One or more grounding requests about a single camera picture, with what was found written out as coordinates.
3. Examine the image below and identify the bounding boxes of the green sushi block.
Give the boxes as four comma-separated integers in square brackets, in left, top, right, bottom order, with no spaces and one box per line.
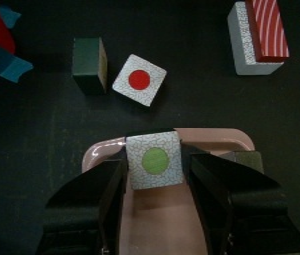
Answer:
[123,127,186,191]

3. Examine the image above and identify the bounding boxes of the dark green wooden block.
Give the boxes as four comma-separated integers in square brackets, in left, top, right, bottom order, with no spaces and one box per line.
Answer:
[70,36,110,96]

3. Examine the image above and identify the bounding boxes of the red striped nigiri block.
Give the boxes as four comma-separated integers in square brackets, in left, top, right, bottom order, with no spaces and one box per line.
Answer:
[225,0,290,77]

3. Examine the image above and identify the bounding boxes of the red centre sushi block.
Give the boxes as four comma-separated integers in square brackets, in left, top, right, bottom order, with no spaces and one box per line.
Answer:
[111,53,167,108]

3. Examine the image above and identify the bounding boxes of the pink plastic plate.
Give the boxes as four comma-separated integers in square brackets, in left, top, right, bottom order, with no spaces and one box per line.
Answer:
[80,127,256,255]

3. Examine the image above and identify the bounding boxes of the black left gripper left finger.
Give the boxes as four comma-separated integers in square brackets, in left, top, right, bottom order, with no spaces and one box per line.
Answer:
[35,158,129,255]

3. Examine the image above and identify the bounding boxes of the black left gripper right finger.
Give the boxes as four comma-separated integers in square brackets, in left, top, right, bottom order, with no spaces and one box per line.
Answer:
[181,144,300,255]

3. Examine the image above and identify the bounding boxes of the dark olive wooden block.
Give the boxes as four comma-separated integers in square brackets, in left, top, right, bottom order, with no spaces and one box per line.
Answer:
[221,150,265,175]

